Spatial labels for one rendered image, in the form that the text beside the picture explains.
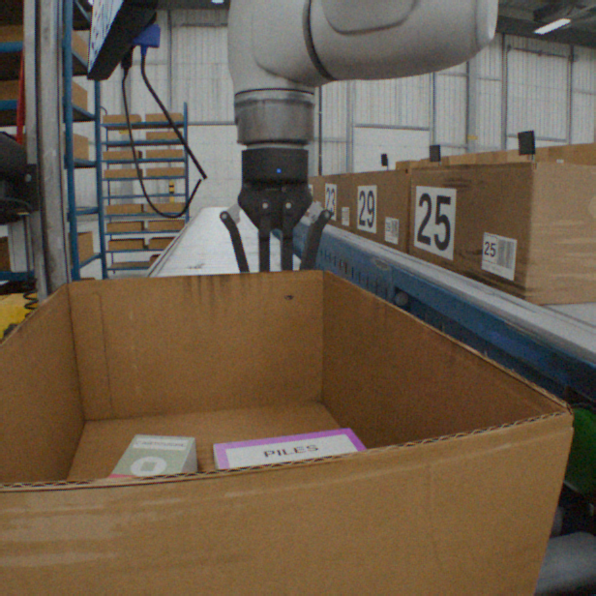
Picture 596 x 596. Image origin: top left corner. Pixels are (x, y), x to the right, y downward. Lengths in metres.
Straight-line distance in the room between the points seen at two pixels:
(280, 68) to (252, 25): 0.05
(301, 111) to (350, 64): 0.08
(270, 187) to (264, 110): 0.09
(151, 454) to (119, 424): 0.16
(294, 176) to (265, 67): 0.12
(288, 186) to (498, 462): 0.41
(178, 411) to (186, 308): 0.12
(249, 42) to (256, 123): 0.09
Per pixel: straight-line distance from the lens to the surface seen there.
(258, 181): 0.54
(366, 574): 0.23
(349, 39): 0.48
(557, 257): 0.64
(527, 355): 0.52
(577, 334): 0.49
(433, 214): 0.85
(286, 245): 0.56
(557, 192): 0.63
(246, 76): 0.55
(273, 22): 0.53
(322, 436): 0.39
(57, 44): 0.72
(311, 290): 0.57
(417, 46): 0.46
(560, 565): 0.43
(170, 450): 0.43
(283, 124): 0.53
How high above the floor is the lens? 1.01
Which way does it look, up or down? 13 degrees down
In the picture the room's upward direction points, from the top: straight up
